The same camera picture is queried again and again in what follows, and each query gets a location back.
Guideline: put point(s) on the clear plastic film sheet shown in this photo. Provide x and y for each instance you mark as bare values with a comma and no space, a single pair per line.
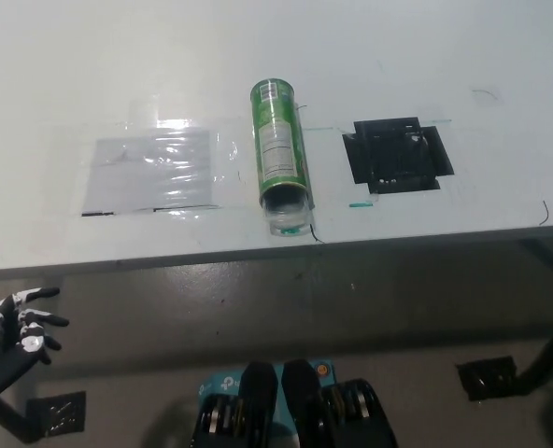
64,168

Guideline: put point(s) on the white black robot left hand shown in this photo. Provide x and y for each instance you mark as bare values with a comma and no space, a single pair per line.
26,343

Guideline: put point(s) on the black robot torso blocks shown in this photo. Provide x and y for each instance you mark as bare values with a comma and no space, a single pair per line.
300,410

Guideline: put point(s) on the teal tape mark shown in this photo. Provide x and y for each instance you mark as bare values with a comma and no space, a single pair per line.
360,204
289,231

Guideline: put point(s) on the teal router box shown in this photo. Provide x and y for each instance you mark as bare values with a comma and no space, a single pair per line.
220,385

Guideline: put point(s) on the black table leg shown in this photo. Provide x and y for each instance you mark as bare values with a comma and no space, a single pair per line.
8,420
545,359

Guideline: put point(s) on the green chips can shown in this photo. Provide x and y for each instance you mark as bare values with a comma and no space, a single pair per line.
279,140

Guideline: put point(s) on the black tape square patch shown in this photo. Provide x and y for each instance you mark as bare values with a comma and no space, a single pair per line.
395,156

